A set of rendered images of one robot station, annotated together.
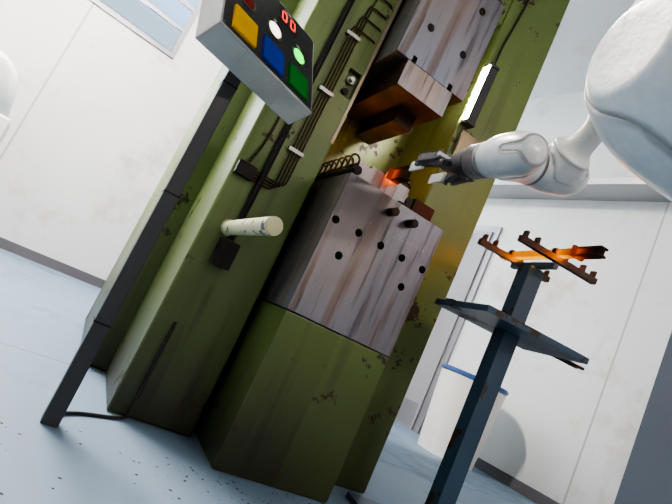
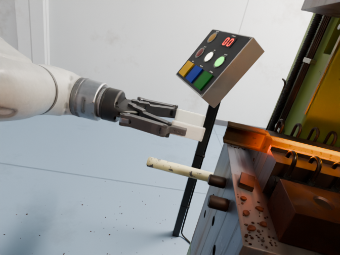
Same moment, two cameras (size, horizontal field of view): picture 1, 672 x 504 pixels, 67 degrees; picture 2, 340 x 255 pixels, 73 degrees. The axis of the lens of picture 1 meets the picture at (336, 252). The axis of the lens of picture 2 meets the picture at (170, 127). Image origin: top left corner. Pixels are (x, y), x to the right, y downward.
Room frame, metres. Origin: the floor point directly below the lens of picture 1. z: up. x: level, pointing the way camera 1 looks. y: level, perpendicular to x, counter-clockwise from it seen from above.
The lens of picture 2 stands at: (1.58, -0.58, 1.19)
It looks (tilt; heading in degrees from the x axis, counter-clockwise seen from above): 24 degrees down; 117
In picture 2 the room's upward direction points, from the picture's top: 12 degrees clockwise
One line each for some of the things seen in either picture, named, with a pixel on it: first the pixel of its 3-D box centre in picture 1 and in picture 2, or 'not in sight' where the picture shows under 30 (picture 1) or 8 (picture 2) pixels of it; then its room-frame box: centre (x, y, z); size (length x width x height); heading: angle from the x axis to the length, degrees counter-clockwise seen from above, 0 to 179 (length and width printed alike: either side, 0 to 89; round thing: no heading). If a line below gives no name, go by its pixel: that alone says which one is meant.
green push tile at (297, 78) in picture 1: (296, 82); (203, 81); (1.24, 0.28, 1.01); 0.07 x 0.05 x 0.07; 138
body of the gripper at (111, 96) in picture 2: (461, 165); (123, 108); (1.26, -0.20, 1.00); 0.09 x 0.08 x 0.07; 24
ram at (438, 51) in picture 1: (426, 54); not in sight; (1.76, 0.00, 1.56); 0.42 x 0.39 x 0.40; 23
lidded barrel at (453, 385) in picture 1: (459, 416); not in sight; (4.05, -1.43, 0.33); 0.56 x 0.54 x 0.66; 33
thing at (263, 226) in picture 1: (248, 227); (196, 173); (1.33, 0.24, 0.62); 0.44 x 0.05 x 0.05; 23
